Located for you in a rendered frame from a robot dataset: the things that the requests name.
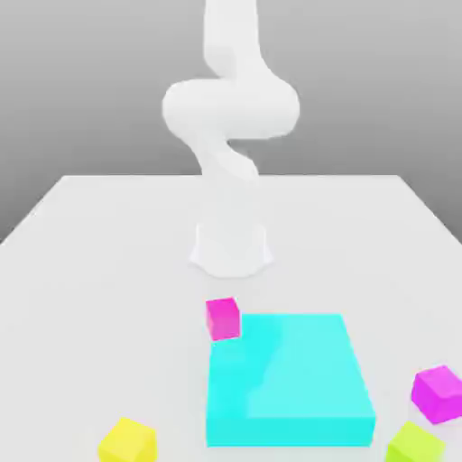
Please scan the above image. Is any small pink cube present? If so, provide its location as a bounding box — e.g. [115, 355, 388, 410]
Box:
[205, 296, 242, 342]

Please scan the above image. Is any small yellow cube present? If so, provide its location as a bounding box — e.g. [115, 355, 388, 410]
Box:
[97, 416, 158, 462]

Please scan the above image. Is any small magenta cube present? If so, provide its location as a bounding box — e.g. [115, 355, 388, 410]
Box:
[410, 364, 462, 426]

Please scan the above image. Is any small lime green cube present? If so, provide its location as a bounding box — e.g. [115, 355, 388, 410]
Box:
[384, 420, 447, 462]

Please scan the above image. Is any large cyan box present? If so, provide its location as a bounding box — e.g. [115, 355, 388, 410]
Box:
[206, 312, 377, 449]

